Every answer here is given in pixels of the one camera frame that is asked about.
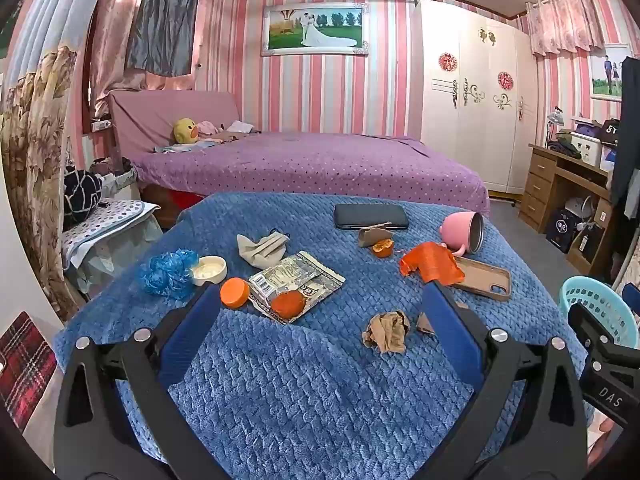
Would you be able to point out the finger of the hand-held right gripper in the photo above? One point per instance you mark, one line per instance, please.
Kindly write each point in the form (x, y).
(587, 325)

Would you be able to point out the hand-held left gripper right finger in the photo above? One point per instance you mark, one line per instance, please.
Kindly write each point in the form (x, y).
(450, 335)

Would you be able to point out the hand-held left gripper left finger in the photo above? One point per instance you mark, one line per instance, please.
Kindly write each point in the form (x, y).
(190, 332)

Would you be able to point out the brown paper scrap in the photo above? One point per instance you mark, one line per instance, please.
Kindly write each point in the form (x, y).
(425, 324)

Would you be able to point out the light blue plastic basket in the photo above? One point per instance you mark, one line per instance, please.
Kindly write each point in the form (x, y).
(605, 300)

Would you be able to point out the orange bottle cap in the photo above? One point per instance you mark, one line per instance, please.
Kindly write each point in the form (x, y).
(234, 292)

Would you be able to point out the blue plastic bag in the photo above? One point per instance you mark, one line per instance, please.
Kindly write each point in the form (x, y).
(165, 275)

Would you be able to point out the white small bowl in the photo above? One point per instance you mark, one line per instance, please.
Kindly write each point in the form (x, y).
(209, 269)

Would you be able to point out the orange plastic bag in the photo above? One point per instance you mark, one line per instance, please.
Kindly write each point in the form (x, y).
(432, 262)

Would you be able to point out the beige cloth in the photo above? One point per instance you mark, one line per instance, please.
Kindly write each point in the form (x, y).
(260, 252)

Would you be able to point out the printed snack wrapper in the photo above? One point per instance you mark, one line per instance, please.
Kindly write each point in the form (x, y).
(300, 275)

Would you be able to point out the tan phone case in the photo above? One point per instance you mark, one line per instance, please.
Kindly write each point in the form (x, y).
(487, 280)

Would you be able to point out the black paper bag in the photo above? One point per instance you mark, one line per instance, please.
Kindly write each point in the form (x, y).
(561, 230)

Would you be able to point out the pink mug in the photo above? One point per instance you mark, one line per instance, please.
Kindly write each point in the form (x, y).
(457, 230)

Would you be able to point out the white fan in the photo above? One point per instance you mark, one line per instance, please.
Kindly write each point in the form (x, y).
(580, 207)

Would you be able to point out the blue knitted blanket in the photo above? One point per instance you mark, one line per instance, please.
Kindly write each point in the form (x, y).
(300, 385)

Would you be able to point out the polka dot cloth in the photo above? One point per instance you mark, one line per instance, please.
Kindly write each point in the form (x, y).
(107, 220)

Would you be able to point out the black phone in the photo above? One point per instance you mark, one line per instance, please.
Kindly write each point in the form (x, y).
(370, 216)

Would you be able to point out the wooden desk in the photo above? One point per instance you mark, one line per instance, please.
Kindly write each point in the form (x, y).
(547, 180)

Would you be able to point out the red plaid cloth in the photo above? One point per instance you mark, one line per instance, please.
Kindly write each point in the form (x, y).
(25, 370)

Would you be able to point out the white storage box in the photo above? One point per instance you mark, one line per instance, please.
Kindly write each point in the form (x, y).
(586, 150)

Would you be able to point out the black white patterned bag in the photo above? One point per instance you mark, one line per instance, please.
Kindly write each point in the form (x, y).
(80, 195)

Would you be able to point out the hanging dark clothes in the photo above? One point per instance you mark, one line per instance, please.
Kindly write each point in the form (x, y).
(627, 150)

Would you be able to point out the dark clothes heap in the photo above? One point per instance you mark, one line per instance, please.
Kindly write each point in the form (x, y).
(565, 145)

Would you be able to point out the black cap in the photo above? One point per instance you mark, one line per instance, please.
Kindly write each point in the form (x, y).
(611, 132)

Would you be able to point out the yellow duck plush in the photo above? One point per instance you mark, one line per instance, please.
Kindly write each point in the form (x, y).
(185, 131)

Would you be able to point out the pile of clothes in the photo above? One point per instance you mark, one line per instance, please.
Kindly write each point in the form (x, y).
(225, 130)

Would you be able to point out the bed with purple bedspread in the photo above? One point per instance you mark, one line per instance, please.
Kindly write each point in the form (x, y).
(310, 165)

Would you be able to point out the desk lamp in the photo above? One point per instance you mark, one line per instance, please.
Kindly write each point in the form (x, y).
(555, 120)

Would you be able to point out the cream wardrobe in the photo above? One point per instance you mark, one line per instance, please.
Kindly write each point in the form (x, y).
(475, 125)

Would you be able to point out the pink covered headboard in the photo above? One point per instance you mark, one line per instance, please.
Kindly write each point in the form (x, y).
(150, 115)

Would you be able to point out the red paper-cut decoration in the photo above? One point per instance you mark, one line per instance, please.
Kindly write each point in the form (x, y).
(506, 81)
(448, 61)

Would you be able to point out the pink floral valance curtain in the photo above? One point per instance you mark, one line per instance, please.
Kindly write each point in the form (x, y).
(565, 20)

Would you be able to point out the pink window curtain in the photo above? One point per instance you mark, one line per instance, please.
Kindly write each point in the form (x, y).
(112, 35)

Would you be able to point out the grey window curtain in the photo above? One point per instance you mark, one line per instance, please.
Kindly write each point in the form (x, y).
(162, 20)

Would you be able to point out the framed wedding picture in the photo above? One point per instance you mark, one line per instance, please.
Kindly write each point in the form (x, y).
(315, 27)

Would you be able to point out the small wall photo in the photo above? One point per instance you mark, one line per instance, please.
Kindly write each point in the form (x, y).
(607, 72)

